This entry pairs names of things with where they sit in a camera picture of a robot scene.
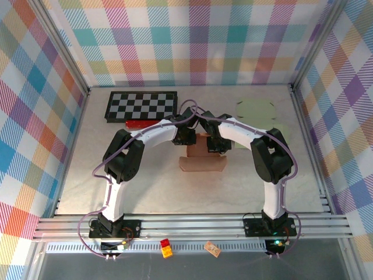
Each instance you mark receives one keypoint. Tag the black and white chessboard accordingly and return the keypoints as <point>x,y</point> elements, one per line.
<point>141,106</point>

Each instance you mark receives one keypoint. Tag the small orange wooden tag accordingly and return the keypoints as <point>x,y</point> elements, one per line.
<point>212,248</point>

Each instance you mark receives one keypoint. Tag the aluminium side rail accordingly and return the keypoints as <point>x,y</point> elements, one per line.
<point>82,113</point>
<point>306,131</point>

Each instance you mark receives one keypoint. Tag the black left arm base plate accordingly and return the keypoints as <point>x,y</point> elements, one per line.
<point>132,227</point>

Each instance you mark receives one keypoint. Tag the aluminium frame rail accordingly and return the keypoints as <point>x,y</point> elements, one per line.
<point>189,227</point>

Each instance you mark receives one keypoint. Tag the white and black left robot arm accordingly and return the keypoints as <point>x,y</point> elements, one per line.
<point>122,157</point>

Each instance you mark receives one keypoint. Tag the red and yellow toy brick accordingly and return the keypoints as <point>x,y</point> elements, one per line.
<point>166,248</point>

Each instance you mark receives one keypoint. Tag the aluminium corner post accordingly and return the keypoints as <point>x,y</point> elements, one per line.
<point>61,43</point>
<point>317,43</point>

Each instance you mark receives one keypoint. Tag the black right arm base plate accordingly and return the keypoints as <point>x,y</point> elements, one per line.
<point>253,229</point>

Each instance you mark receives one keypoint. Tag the red toy brick block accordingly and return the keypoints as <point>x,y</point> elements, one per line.
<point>137,124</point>

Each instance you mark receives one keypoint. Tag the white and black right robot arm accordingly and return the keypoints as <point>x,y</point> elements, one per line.
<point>271,157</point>

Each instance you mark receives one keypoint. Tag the pink paper box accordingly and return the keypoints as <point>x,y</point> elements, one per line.
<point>201,164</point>

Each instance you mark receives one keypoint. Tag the green paper box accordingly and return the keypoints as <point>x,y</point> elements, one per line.
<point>256,109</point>

